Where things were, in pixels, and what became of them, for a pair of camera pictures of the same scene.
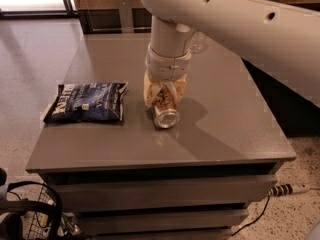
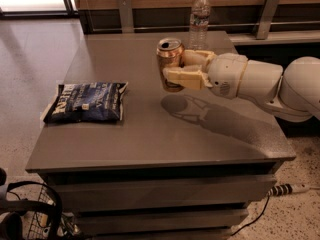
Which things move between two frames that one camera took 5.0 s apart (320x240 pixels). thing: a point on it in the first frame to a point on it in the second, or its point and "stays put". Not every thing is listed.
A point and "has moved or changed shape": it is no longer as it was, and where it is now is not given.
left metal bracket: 126,13 stays put
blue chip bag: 85,102 stays put
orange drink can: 165,112 has moved or changed shape
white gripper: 167,65 to 227,73
